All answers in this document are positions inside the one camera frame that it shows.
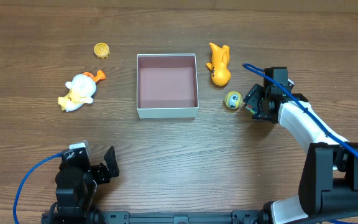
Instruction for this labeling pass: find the pastel rubiks cube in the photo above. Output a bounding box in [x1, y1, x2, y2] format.
[246, 105, 255, 114]

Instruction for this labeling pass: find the yellow emoji face ball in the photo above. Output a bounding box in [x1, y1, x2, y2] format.
[224, 91, 243, 110]

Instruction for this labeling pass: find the orange rubber duck toy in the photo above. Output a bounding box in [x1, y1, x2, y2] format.
[206, 42, 231, 86]

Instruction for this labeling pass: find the white box pink interior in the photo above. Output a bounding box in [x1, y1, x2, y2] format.
[136, 54, 199, 119]

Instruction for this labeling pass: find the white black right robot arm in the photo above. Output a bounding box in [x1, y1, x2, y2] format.
[244, 83, 358, 223]

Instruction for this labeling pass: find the white plush chicken toy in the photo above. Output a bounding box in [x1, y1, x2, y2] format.
[57, 70, 106, 112]

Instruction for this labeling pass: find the yellow gear shaped token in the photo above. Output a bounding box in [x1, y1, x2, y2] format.
[93, 42, 110, 59]

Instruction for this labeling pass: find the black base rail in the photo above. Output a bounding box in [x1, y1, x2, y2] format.
[103, 210, 261, 224]

